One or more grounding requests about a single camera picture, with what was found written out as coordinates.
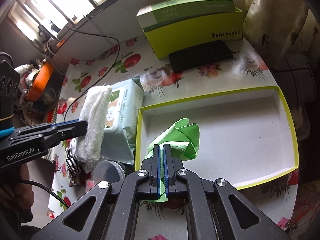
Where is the green microfiber cloth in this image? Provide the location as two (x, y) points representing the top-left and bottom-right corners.
(145, 117), (201, 203)

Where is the white terry towel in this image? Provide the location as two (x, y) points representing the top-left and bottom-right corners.
(74, 86), (112, 173)

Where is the wet wipes pack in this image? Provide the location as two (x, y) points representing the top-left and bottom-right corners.
(100, 76), (144, 165)

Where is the clear plastic round lid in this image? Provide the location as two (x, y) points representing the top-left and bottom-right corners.
(93, 160), (126, 184)

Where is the orange object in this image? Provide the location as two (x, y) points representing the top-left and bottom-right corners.
(25, 62), (55, 102)

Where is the shallow yellow-green box tray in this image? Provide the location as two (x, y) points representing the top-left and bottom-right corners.
(135, 86), (299, 189)

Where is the black smartphone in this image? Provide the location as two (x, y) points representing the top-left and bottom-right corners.
(169, 40), (233, 74)

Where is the yellow-green cardboard box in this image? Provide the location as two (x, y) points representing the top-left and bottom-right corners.
(145, 8), (244, 59)

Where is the green box lid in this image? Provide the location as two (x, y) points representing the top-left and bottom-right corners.
(136, 0), (234, 32)

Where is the patterned curtain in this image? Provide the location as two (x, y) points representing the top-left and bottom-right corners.
(244, 0), (317, 105)

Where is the black cable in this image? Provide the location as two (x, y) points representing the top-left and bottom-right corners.
(62, 24), (121, 123)

